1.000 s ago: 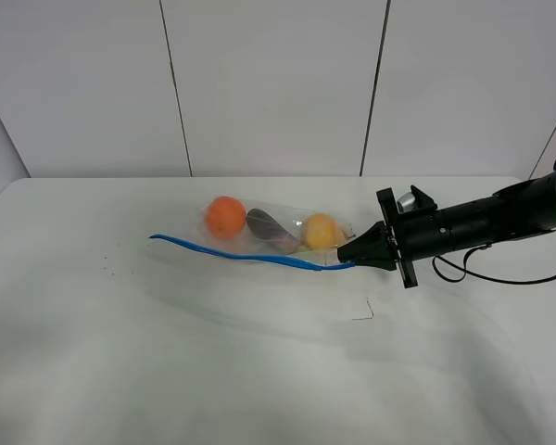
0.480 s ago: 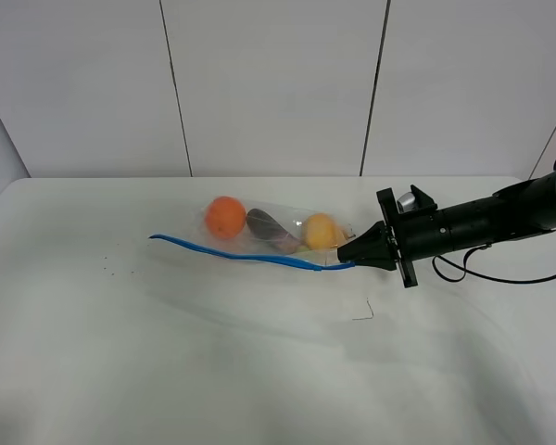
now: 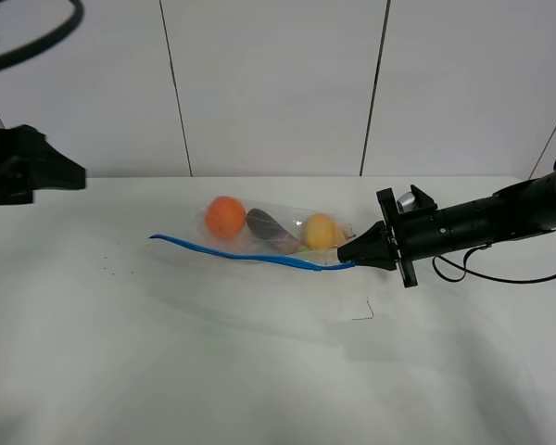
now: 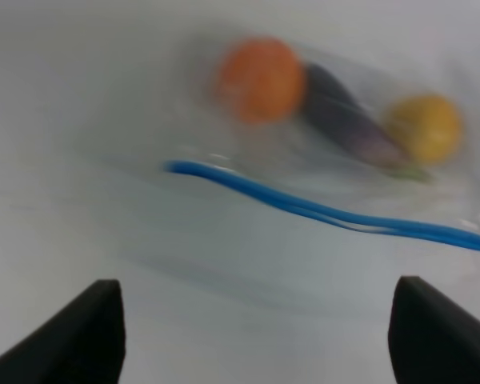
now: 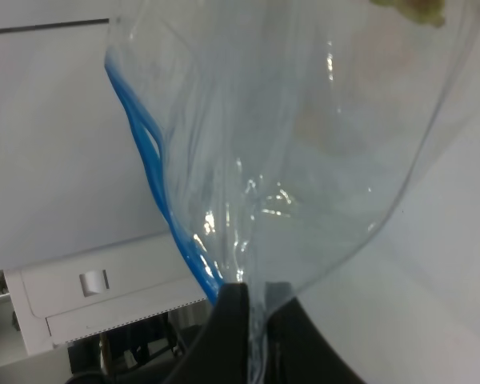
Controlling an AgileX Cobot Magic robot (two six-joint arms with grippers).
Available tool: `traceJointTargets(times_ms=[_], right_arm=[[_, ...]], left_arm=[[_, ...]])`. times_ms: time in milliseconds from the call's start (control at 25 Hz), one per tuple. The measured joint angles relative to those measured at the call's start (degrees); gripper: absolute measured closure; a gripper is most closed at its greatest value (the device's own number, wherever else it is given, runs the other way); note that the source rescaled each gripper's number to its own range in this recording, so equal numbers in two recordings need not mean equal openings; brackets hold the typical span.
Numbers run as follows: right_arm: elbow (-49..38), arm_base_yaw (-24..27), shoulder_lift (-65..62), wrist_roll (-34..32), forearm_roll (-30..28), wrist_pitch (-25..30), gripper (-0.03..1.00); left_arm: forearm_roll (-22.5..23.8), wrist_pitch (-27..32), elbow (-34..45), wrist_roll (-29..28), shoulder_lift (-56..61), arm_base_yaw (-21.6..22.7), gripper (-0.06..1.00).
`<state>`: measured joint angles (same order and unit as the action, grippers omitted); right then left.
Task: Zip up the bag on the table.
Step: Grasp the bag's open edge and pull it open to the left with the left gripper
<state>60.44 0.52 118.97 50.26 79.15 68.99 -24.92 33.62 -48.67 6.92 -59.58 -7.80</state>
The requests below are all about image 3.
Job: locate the yellow pear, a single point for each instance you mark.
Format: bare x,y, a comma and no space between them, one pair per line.
320,232

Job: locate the purple eggplant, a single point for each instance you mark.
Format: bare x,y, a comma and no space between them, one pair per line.
264,227

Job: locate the clear zip bag blue strip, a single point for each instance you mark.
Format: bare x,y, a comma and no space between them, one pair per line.
192,234

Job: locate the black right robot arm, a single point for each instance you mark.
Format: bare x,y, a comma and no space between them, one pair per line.
519,211

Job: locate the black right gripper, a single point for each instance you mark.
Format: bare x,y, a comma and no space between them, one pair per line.
413,236

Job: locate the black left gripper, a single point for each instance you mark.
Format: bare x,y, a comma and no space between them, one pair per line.
28,163

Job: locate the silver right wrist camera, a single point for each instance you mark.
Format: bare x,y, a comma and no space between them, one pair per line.
406,202

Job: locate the orange fruit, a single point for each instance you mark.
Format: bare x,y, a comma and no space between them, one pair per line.
225,217

